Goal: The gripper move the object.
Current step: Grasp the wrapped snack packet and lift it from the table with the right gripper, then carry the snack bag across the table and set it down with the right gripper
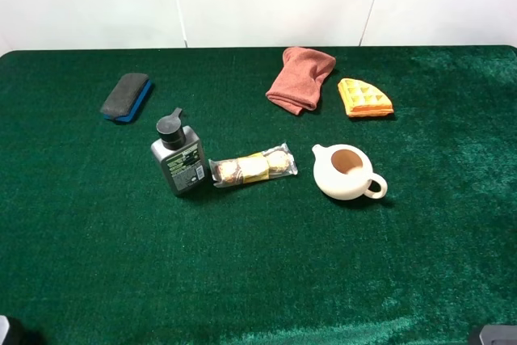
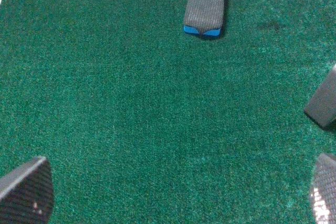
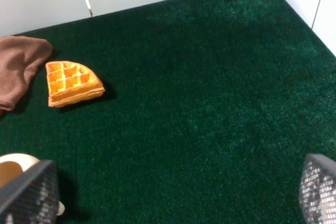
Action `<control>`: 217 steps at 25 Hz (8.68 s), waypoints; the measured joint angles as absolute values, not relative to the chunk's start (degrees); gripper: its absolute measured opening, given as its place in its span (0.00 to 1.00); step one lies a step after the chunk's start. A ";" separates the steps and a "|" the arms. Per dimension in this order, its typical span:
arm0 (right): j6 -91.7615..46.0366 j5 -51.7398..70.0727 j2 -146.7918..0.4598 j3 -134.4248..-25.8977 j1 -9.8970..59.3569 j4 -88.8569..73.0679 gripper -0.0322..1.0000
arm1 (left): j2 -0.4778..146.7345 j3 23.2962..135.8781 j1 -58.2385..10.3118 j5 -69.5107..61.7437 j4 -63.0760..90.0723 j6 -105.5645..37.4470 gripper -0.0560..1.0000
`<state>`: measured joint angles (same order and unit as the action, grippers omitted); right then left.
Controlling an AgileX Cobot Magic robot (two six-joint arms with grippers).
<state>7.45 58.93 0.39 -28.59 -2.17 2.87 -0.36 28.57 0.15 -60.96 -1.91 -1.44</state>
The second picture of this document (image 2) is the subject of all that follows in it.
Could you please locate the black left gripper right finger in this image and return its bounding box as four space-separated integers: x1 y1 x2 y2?
310 153 335 224

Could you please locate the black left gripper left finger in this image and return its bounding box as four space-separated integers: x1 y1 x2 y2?
1 156 54 223

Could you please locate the dark grey pump bottle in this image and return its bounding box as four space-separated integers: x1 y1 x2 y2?
303 65 335 128

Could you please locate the green felt table mat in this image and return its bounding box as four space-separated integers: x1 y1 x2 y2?
1 0 335 223

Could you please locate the grey blue board eraser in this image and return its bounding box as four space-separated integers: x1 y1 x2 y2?
183 0 225 37

